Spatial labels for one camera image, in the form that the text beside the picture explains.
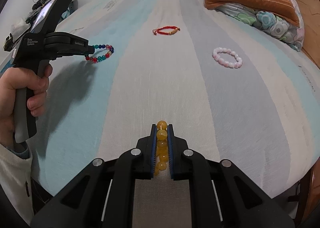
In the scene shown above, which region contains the multicolour glass bead bracelet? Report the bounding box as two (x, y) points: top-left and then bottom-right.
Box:
(84, 44), (115, 64)

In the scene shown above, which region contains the yellow bead bracelet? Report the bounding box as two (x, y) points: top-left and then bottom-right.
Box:
(153, 120), (169, 177)

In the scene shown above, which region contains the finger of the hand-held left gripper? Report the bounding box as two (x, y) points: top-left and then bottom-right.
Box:
(84, 44), (97, 56)

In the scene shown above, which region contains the pink bead bracelet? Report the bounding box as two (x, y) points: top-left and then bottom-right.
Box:
(212, 47), (243, 69)

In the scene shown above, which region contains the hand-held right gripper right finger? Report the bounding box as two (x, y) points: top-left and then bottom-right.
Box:
(167, 124), (296, 228)

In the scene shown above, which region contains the person's left hand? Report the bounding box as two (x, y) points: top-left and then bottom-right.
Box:
(0, 63), (54, 146)

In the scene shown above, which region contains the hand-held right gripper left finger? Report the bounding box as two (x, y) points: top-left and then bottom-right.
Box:
(30, 124), (157, 228)

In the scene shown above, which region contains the wooden headboard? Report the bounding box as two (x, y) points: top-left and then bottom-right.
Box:
(294, 0), (320, 70)

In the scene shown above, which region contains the dark clutter pile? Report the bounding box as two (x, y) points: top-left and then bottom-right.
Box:
(3, 0), (52, 52)

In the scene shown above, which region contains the wooden bedside furniture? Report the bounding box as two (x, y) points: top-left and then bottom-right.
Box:
(287, 157), (320, 228)

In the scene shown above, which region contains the small red cord bracelet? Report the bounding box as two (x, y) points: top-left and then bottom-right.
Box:
(152, 26), (181, 36)

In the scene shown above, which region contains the person's left forearm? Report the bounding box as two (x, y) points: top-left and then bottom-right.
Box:
(0, 142), (35, 228)

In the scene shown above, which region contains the floral quilt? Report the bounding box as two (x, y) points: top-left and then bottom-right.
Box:
(217, 2), (306, 51)

